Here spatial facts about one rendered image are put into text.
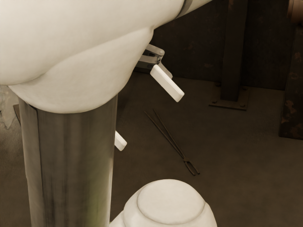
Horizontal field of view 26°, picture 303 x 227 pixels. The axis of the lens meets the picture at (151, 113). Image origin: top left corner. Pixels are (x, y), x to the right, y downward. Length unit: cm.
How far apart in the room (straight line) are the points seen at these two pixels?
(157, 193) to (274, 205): 93
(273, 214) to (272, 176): 15
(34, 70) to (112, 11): 8
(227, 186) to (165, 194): 94
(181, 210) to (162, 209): 3
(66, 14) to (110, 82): 10
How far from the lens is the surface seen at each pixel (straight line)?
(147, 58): 111
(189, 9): 61
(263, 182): 201
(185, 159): 204
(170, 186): 107
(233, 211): 191
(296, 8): 188
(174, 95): 111
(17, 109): 227
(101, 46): 55
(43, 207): 77
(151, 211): 102
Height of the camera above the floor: 141
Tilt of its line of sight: 39 degrees down
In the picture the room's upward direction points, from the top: straight up
